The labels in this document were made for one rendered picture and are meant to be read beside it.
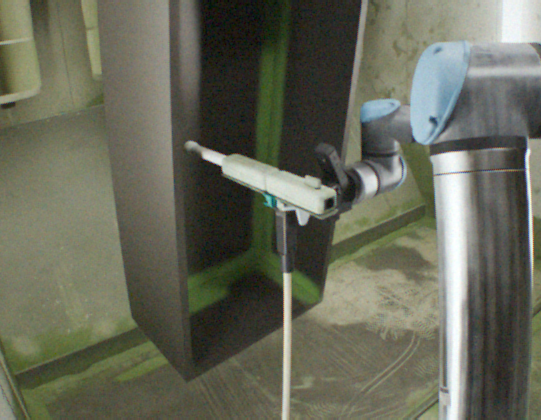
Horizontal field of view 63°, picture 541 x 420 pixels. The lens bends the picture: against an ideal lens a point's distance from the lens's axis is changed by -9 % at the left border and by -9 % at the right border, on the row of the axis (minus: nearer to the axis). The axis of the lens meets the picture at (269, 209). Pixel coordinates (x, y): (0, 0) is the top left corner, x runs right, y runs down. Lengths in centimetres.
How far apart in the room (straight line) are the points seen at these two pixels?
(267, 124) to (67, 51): 121
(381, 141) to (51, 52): 180
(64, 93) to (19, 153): 37
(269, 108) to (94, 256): 113
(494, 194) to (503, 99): 10
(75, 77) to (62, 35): 22
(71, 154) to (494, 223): 216
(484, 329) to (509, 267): 7
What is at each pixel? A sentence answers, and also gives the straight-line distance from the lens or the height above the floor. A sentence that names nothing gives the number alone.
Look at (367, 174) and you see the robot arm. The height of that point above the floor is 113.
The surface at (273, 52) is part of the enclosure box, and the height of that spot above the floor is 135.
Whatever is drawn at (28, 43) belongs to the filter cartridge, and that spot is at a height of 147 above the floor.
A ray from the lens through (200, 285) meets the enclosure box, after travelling 184.
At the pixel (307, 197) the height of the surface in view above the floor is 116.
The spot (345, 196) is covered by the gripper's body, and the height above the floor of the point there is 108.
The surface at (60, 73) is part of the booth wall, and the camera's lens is 251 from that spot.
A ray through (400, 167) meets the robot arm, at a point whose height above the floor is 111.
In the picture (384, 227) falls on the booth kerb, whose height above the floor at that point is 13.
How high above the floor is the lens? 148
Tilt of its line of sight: 23 degrees down
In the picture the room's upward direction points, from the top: 4 degrees counter-clockwise
